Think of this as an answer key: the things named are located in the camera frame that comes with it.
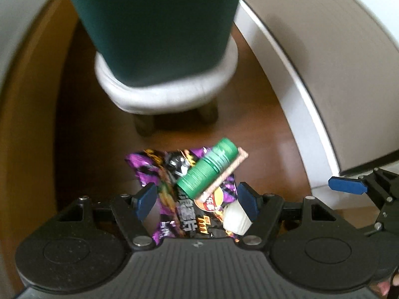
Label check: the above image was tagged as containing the dark green bin white base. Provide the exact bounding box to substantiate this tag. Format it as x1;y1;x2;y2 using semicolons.
61;0;250;138

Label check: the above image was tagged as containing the green plastic tube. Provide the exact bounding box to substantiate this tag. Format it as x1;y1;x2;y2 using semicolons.
176;137;239;197

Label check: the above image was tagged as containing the white cabinet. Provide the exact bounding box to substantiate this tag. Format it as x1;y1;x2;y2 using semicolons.
234;0;399;190

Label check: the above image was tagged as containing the purple snack packet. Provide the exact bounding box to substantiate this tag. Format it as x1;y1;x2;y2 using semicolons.
125;148;250;246

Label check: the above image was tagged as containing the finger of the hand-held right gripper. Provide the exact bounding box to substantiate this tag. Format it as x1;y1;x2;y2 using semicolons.
328;176;369;195

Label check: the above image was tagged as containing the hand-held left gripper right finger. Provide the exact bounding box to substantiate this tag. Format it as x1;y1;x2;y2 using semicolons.
237;181;338;251

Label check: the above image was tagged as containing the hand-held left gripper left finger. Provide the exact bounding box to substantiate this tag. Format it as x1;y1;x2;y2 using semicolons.
56;182;159;251

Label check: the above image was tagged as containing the small white plastic container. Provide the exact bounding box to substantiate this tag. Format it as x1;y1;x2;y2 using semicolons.
223;201;252;235

